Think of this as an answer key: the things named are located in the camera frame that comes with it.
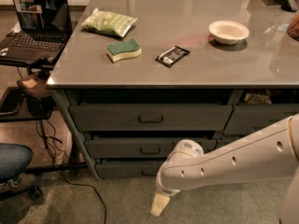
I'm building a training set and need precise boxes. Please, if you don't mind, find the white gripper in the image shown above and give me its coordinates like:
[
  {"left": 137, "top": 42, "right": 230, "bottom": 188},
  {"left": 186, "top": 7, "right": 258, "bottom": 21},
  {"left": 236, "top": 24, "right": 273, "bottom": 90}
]
[{"left": 150, "top": 173, "right": 179, "bottom": 217}]

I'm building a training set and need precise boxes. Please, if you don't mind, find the grey drawer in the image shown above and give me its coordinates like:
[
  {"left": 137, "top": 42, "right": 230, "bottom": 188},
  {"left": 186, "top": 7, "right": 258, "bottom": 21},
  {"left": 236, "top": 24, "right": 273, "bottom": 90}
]
[
  {"left": 224, "top": 104, "right": 299, "bottom": 135},
  {"left": 84, "top": 137, "right": 218, "bottom": 160},
  {"left": 95, "top": 161, "right": 163, "bottom": 178},
  {"left": 69, "top": 104, "right": 233, "bottom": 132}
]

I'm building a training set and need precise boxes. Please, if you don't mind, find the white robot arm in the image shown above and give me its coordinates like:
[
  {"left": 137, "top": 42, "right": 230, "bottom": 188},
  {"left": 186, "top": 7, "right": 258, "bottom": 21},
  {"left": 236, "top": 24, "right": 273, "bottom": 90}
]
[{"left": 150, "top": 115, "right": 299, "bottom": 224}]

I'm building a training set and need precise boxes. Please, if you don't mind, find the black open laptop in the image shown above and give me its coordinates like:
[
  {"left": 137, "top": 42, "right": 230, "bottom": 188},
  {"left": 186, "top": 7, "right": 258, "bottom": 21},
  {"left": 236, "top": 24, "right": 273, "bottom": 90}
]
[{"left": 0, "top": 0, "right": 72, "bottom": 65}]

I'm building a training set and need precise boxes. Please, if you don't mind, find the black snack bar wrapper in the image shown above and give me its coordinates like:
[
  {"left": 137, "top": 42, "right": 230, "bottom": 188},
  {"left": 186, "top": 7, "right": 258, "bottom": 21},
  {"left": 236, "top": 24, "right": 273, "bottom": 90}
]
[{"left": 155, "top": 46, "right": 190, "bottom": 68}]

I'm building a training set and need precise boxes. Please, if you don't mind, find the white sneaker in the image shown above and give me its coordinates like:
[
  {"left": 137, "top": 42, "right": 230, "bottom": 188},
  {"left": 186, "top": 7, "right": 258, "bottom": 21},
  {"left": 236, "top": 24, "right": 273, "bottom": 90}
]
[{"left": 0, "top": 175, "right": 21, "bottom": 189}]

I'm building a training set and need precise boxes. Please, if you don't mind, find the person leg in jeans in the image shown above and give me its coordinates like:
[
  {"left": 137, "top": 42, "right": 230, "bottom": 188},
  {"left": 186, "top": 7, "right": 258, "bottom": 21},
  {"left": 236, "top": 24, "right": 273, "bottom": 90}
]
[{"left": 0, "top": 143, "right": 33, "bottom": 183}]

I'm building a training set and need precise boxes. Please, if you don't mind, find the black device with sticky note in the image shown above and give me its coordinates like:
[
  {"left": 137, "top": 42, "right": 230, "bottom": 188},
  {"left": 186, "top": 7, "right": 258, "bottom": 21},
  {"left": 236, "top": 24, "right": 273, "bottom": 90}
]
[{"left": 17, "top": 72, "right": 54, "bottom": 117}]

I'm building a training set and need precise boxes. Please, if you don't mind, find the green yellow sponge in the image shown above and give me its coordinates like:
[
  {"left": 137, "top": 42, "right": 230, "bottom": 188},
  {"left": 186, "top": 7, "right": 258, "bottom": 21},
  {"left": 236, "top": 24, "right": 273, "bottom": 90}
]
[{"left": 107, "top": 38, "right": 142, "bottom": 63}]

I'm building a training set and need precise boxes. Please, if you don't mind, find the white bowl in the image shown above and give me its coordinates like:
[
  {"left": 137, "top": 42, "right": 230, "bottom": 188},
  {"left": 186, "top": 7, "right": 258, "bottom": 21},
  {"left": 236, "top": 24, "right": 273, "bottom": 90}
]
[{"left": 208, "top": 21, "right": 249, "bottom": 45}]

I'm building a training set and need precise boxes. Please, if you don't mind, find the green chip bag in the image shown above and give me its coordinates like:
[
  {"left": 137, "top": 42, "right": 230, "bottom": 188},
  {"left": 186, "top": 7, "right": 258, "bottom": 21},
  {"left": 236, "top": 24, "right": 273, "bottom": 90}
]
[{"left": 81, "top": 8, "right": 136, "bottom": 37}]

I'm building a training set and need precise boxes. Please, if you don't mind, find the brown jar at edge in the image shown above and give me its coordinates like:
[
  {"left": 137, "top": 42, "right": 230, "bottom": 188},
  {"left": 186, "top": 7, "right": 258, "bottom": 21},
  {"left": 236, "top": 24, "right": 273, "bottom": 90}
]
[{"left": 287, "top": 11, "right": 299, "bottom": 40}]

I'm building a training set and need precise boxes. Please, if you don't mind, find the black floor cable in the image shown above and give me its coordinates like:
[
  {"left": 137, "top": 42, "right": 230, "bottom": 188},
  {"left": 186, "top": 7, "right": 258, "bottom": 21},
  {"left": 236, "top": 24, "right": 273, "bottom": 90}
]
[{"left": 36, "top": 119, "right": 108, "bottom": 224}]

